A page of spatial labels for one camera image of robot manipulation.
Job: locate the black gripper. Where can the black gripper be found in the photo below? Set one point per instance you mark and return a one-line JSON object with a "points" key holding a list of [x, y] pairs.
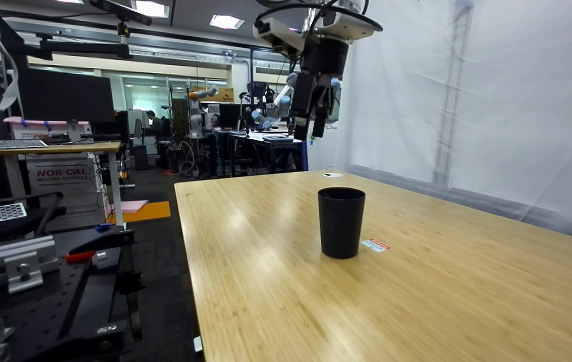
{"points": [[324, 61]]}

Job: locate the orange floor mat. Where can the orange floor mat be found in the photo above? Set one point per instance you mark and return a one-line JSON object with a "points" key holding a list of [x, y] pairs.
{"points": [[148, 213]]}

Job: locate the pink paper sheet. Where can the pink paper sheet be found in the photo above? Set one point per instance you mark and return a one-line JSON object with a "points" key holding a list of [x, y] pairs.
{"points": [[127, 205]]}

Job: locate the rectangular ceiling light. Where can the rectangular ceiling light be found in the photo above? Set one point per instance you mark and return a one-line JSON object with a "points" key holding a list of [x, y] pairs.
{"points": [[151, 9], [226, 22]]}

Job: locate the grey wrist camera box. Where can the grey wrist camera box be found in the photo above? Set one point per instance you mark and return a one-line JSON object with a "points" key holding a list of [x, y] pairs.
{"points": [[279, 34]]}

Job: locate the large black screen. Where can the large black screen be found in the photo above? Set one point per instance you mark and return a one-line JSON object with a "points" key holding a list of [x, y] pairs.
{"points": [[72, 97]]}

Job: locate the aluminium angle bracket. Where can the aluminium angle bracket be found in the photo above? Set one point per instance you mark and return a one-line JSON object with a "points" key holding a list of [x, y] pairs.
{"points": [[21, 261]]}

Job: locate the grey box with red print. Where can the grey box with red print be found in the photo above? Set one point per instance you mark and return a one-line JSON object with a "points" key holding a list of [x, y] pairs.
{"points": [[62, 183]]}

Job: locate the black plastic cup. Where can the black plastic cup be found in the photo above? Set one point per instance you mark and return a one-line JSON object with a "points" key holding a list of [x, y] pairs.
{"points": [[340, 223]]}

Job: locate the metal truss behind curtain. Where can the metal truss behind curtain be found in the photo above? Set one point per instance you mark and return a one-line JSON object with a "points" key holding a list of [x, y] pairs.
{"points": [[448, 122]]}

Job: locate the white translucent curtain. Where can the white translucent curtain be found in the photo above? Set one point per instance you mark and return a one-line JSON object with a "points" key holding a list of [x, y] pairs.
{"points": [[534, 102]]}

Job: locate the white box with pink lid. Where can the white box with pink lid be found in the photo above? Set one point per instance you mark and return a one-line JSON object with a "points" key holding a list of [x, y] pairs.
{"points": [[44, 127]]}

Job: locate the small white red sticker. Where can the small white red sticker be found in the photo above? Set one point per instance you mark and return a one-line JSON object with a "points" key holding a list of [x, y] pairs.
{"points": [[375, 245]]}

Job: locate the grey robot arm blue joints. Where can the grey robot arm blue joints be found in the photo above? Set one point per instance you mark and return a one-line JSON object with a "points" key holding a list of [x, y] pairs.
{"points": [[279, 104]]}

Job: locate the grey keyboard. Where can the grey keyboard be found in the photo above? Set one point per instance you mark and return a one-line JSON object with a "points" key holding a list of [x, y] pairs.
{"points": [[11, 143]]}

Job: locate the black breadboard cart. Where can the black breadboard cart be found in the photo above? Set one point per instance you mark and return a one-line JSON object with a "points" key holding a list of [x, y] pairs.
{"points": [[65, 309]]}

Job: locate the white code label plate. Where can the white code label plate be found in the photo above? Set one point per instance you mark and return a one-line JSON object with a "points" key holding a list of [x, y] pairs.
{"points": [[6, 213]]}

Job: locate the white desk with wooden top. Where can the white desk with wooden top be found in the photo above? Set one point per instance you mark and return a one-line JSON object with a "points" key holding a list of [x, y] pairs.
{"points": [[51, 147]]}

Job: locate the white round table grommet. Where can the white round table grommet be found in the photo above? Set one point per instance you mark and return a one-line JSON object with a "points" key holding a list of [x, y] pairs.
{"points": [[333, 174]]}

